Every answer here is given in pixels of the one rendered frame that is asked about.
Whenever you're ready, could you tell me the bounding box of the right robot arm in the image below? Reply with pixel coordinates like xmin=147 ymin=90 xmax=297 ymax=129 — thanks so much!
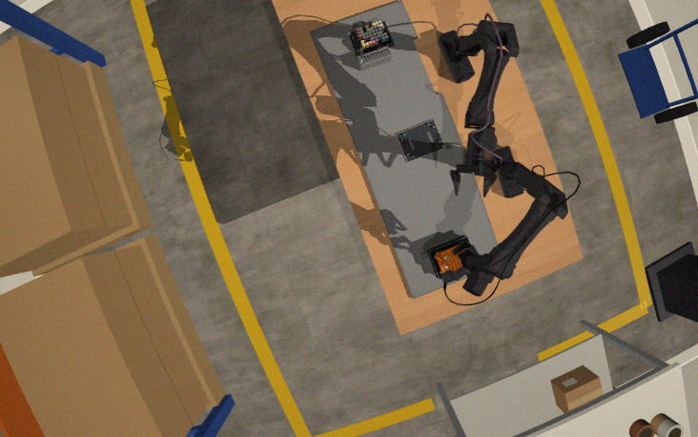
xmin=440 ymin=20 xmax=520 ymax=151

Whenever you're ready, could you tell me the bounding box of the orange tube rack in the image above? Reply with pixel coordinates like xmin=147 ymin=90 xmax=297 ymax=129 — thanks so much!
xmin=435 ymin=245 xmax=462 ymax=273

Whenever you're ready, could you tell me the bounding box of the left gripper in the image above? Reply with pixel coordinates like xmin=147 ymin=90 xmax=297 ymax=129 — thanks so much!
xmin=442 ymin=240 xmax=479 ymax=283

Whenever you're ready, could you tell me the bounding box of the grey slotted rack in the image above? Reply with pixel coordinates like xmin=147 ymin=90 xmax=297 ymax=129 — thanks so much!
xmin=359 ymin=47 xmax=392 ymax=71

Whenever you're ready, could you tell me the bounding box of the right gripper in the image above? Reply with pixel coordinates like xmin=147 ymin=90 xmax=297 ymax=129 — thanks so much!
xmin=450 ymin=149 xmax=497 ymax=198

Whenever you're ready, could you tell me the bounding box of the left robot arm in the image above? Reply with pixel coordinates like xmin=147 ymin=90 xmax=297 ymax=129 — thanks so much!
xmin=462 ymin=146 xmax=568 ymax=297

